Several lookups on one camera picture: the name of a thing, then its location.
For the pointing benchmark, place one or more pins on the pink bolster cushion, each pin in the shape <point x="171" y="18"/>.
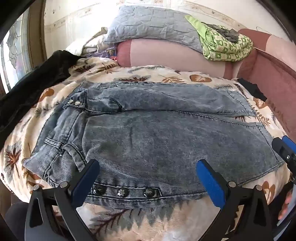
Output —
<point x="166" y="55"/>

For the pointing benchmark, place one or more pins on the black cloth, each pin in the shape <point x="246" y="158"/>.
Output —
<point x="34" y="85"/>

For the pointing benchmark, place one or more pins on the cream leaf-print blanket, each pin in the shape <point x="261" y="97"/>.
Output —
<point x="150" y="222"/>

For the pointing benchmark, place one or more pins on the stained glass window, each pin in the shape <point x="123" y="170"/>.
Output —
<point x="13" y="58"/>

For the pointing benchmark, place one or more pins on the acid-wash blue denim pants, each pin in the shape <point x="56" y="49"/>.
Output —
<point x="161" y="139"/>

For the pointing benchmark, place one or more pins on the purple printed packet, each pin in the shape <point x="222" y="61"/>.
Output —
<point x="108" y="52"/>

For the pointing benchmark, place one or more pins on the white crumpled cloth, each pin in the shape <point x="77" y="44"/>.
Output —
<point x="92" y="46"/>

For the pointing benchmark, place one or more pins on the pink sofa frame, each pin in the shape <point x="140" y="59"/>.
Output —
<point x="268" y="69"/>

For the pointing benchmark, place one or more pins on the grey quilted pillow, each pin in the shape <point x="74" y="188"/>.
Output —
<point x="150" y="25"/>

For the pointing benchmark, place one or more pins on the green patterned blanket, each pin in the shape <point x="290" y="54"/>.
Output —
<point x="219" y="49"/>

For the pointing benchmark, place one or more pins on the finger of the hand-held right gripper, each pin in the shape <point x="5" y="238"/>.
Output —
<point x="283" y="150"/>

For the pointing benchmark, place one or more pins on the dark grey crumpled cloth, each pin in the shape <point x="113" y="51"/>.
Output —
<point x="229" y="33"/>

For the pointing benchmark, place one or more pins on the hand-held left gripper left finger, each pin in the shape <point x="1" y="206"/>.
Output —
<point x="86" y="183"/>

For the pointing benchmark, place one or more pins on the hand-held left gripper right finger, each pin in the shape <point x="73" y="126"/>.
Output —
<point x="210" y="183"/>

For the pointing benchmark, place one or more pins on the person's right hand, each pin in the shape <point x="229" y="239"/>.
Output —
<point x="285" y="206"/>

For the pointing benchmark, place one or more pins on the small black garment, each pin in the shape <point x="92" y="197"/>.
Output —
<point x="256" y="91"/>

